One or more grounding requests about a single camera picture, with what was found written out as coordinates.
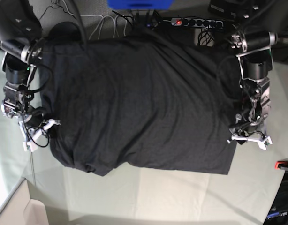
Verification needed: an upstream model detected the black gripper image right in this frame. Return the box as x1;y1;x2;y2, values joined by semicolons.
229;121;265;144

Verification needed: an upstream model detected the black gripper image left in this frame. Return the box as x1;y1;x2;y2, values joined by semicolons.
23;114;57;141

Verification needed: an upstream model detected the dark grey t-shirt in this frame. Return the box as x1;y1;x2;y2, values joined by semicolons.
40;27;241;176

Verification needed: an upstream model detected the robot arm image left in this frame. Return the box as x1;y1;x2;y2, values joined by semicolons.
0;0;57;143

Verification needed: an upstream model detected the right red black clamp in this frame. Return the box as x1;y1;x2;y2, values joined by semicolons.
275;160;288;172

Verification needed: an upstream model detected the black round stool seat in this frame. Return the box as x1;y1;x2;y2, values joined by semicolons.
47;22;82;44

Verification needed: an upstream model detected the beige plastic bin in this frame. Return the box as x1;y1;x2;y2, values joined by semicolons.
0;178;49;225

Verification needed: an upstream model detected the light green table cloth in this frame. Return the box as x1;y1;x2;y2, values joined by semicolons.
0;52;288;225

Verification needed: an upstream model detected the black power strip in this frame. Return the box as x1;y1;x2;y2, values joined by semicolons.
171;17;224;30

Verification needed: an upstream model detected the blue box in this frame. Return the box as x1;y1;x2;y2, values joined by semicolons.
107;0;173;10

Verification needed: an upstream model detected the white cable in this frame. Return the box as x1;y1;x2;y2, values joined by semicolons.
61;0;135;40

